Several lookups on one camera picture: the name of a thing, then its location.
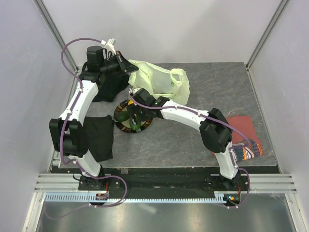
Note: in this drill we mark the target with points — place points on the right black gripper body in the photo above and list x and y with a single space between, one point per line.
140 112

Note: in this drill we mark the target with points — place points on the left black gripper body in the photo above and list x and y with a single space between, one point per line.
120 60

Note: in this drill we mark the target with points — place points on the green avocado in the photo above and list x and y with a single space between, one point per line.
122 116
135 125

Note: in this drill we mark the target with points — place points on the light green plastic bag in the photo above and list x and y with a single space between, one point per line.
172 84

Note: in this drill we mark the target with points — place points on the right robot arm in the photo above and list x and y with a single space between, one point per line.
216 133

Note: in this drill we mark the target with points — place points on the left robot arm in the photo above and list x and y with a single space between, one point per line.
68 134

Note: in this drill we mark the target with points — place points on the patterned round plate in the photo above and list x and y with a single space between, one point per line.
124 126

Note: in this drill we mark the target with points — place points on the black cloth back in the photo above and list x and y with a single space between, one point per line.
111 87

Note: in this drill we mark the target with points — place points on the black cloth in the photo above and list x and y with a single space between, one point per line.
111 87
100 134

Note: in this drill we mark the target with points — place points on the black cloth front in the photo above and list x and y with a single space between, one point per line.
100 134

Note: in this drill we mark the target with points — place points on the red printed t-shirt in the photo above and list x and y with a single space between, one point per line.
245 125

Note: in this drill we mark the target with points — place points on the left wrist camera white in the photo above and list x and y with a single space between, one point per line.
109 45

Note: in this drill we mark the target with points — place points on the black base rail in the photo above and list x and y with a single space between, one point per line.
139 180

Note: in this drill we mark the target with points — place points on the left aluminium frame post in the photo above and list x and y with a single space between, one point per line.
66 58

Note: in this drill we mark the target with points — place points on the aluminium frame post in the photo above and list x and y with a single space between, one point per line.
66 58
267 32

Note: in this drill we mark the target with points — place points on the grey cable duct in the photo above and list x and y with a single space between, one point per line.
108 198

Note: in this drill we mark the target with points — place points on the right aluminium frame post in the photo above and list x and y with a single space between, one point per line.
267 32

